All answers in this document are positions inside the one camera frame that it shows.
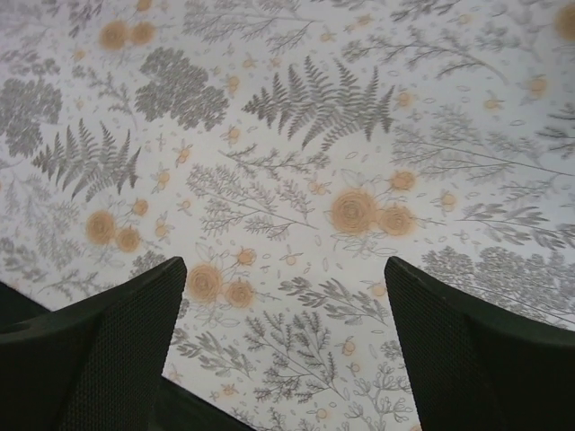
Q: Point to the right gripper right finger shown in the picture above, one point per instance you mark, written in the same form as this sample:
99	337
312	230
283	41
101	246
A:
475	366

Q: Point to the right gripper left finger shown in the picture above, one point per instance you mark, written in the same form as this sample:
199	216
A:
96	364

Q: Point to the floral patterned table mat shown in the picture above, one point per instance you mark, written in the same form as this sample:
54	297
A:
286	150

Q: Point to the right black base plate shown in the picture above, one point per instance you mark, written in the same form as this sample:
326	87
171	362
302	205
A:
175	408

